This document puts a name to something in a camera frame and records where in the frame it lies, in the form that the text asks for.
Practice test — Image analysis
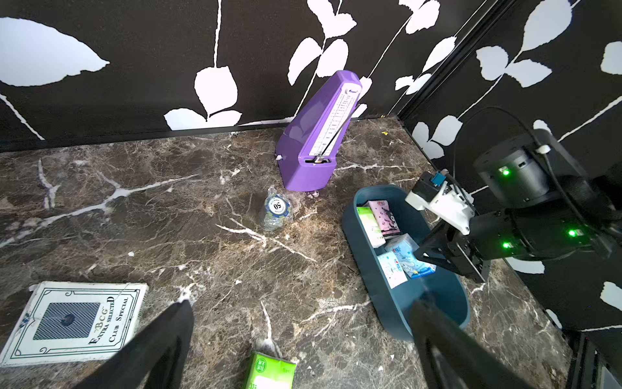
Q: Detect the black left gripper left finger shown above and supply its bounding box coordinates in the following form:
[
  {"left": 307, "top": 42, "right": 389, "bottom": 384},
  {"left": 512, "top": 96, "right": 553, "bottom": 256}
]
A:
[{"left": 76, "top": 300, "right": 194, "bottom": 388}]

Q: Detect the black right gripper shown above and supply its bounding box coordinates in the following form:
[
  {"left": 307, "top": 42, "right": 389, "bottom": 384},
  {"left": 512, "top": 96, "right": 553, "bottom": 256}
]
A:
[{"left": 415, "top": 212, "right": 518, "bottom": 284}]

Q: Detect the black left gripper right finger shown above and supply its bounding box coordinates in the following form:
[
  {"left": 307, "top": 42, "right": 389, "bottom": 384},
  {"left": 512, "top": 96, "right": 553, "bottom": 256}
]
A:
[{"left": 409, "top": 301, "right": 530, "bottom": 388}]

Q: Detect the blue cartoon tissue pack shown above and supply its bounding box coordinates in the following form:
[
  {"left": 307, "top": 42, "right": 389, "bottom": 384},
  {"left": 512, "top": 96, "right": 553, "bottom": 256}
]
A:
[
  {"left": 377, "top": 252, "right": 408, "bottom": 289},
  {"left": 386, "top": 233, "right": 437, "bottom": 279}
]

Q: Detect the pink Kuromi tissue pack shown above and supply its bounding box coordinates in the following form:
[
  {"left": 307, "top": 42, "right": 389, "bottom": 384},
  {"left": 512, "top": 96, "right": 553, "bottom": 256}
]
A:
[{"left": 367, "top": 200, "right": 401, "bottom": 238}]

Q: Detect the green pocket tissue pack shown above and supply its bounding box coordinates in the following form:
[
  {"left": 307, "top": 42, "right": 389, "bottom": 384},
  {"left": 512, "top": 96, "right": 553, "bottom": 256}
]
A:
[{"left": 356, "top": 207, "right": 386, "bottom": 249}]

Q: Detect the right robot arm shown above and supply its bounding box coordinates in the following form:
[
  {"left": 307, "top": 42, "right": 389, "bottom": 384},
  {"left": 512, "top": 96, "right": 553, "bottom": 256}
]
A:
[{"left": 406, "top": 126, "right": 621, "bottom": 283}]

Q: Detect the teal plastic storage box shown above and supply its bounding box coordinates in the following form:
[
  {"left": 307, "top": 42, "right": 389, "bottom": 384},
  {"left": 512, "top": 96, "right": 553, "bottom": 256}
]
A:
[{"left": 342, "top": 185, "right": 471, "bottom": 341}]

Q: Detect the playing card box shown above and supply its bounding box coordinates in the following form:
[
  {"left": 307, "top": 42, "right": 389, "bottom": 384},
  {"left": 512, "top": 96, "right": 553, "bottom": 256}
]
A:
[{"left": 1, "top": 281, "right": 149, "bottom": 368}]

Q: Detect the purple metronome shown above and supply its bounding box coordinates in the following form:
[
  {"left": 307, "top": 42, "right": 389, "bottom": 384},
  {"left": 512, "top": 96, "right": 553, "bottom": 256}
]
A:
[{"left": 275, "top": 71, "right": 363, "bottom": 192}]

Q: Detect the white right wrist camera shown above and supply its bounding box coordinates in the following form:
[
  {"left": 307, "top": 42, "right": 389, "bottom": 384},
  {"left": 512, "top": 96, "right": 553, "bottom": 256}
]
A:
[{"left": 405, "top": 171, "right": 476, "bottom": 236}]

